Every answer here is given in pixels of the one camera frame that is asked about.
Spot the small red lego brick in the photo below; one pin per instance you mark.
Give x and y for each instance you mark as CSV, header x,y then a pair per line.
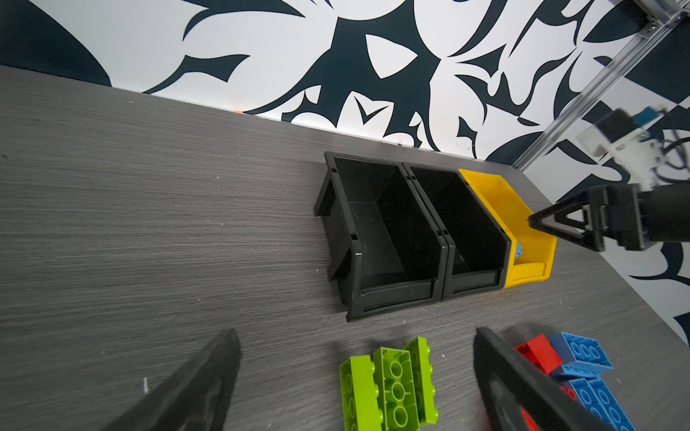
x,y
540,353

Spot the green lego brick cluster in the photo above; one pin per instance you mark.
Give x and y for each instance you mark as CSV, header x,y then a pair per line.
x,y
391,389

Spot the left black bin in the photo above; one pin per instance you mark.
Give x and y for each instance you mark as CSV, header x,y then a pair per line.
x,y
387,251

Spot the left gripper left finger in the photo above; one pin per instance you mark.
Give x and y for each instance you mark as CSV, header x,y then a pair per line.
x,y
197,396

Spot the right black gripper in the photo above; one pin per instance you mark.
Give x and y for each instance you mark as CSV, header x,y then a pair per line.
x,y
635,219

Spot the black bin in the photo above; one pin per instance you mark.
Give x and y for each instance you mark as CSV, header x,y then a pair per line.
x,y
387,251
479,248

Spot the yellow bin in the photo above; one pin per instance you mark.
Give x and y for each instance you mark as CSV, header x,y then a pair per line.
x,y
511,213

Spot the middle black bin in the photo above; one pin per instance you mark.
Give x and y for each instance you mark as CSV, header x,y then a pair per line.
x,y
479,248

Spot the red lego arch piece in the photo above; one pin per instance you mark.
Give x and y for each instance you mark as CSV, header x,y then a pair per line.
x,y
530,423

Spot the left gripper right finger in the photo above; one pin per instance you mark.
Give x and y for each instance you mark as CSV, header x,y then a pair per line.
x,y
511,387

